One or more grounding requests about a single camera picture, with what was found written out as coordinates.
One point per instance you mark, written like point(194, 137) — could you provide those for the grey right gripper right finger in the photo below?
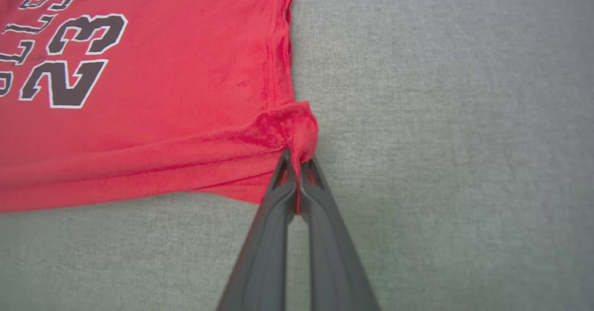
point(334, 264)

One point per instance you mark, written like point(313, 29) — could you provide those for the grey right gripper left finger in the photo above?
point(260, 264)

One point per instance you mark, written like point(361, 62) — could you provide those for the red and white basketball jersey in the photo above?
point(162, 93)

